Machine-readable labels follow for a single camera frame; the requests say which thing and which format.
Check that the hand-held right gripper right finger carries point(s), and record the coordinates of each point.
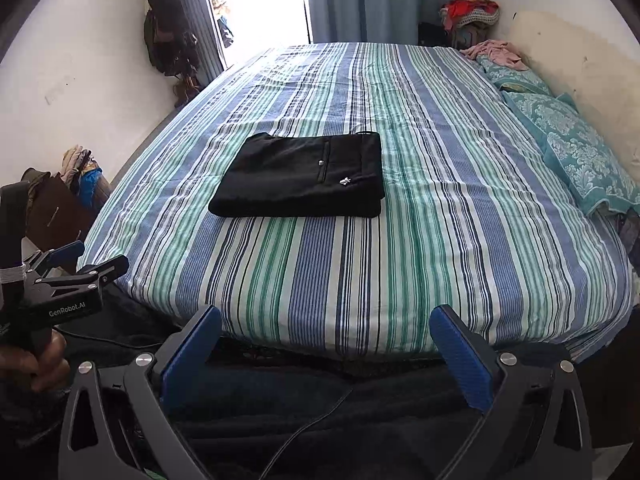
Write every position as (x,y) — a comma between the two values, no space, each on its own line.
(465,360)

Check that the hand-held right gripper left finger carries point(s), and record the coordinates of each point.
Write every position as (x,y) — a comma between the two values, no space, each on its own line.
(192,360)

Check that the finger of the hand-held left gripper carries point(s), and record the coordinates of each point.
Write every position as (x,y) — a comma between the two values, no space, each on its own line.
(105,266)
(65,251)

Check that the black pants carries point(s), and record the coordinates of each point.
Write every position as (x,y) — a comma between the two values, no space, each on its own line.
(290,175)

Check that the person's left hand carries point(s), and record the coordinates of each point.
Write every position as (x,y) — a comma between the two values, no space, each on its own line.
(47,365)

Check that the brown bag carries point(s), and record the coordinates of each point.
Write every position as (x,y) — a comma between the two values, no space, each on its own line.
(52,210)

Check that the colourful clothes heap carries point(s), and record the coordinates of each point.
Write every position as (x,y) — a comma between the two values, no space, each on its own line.
(82,170)

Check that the dark fleece blanket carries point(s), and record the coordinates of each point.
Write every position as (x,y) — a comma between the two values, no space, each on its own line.
(380,420)

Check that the striped bed sheet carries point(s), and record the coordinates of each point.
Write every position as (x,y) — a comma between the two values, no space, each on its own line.
(400,260)

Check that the large teal patterned pillow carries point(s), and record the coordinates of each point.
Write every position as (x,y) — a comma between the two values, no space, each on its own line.
(580,155)

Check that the dark hanging clothes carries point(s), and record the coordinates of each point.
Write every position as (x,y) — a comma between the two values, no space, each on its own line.
(165,25)

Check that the blue curtain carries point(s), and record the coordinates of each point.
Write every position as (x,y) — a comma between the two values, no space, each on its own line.
(197,15)
(380,0)

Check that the small teal patterned pillow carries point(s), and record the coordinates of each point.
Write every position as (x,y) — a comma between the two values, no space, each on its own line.
(515,77)

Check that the pink cloth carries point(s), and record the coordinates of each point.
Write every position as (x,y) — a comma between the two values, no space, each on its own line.
(495,55)

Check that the cream padded headboard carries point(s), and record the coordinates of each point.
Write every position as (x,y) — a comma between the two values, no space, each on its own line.
(590,70)

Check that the black bag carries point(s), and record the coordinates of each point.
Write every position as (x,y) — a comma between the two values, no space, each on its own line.
(432,35)

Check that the red and grey clothes pile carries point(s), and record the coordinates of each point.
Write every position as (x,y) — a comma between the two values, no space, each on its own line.
(470,10)

